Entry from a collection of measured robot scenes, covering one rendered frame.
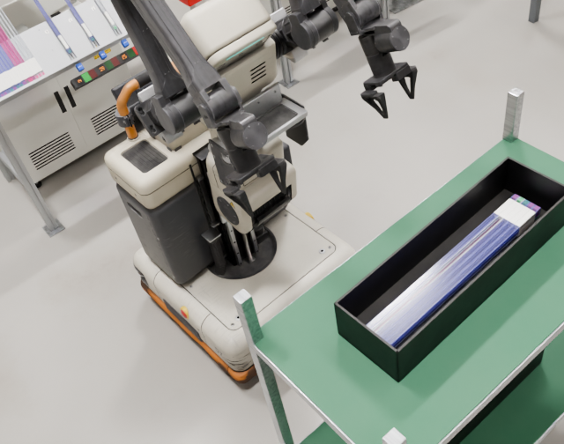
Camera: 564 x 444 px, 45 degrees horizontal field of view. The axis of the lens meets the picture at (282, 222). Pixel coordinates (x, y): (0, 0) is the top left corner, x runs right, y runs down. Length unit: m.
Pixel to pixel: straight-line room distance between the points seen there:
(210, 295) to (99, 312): 0.64
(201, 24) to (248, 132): 0.39
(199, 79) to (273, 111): 0.50
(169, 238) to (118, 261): 0.80
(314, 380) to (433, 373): 0.24
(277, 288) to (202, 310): 0.27
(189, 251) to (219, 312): 0.24
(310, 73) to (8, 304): 1.95
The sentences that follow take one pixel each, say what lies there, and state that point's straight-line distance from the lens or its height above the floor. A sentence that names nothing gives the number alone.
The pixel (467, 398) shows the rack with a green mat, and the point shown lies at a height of 0.95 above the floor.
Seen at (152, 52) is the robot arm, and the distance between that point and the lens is 1.60.
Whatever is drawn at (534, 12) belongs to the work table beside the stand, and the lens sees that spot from 4.14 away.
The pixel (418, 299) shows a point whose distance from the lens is 1.49.
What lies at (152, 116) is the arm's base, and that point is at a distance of 1.73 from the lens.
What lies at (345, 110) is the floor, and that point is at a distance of 3.56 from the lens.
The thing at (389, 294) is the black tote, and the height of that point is 0.96.
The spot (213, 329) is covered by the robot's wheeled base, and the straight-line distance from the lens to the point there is 2.40.
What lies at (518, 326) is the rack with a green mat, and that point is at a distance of 1.52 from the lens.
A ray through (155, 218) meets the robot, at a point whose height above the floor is 0.66.
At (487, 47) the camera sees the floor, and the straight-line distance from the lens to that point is 3.97.
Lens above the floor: 2.19
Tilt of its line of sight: 46 degrees down
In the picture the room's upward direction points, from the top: 12 degrees counter-clockwise
